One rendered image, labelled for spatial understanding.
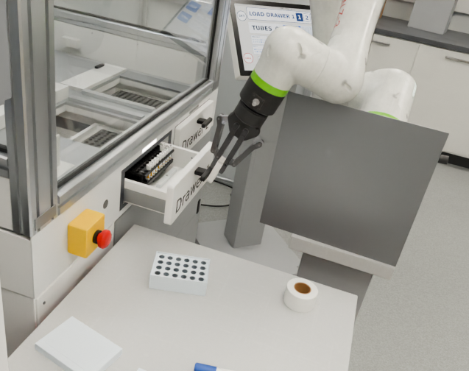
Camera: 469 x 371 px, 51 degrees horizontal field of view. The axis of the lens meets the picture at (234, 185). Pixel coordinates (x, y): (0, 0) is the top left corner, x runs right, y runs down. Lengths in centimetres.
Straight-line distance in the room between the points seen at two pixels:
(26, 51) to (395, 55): 340
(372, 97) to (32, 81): 88
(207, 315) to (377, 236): 50
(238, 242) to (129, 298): 144
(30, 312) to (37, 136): 37
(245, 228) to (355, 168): 126
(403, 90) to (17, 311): 106
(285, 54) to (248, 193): 133
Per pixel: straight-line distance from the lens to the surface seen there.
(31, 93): 84
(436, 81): 403
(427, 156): 122
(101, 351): 96
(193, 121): 153
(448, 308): 266
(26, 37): 80
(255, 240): 251
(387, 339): 232
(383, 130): 120
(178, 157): 141
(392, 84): 140
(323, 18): 144
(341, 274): 144
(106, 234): 103
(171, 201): 116
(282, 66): 106
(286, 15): 211
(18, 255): 99
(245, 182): 227
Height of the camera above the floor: 150
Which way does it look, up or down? 29 degrees down
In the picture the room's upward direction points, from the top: 10 degrees clockwise
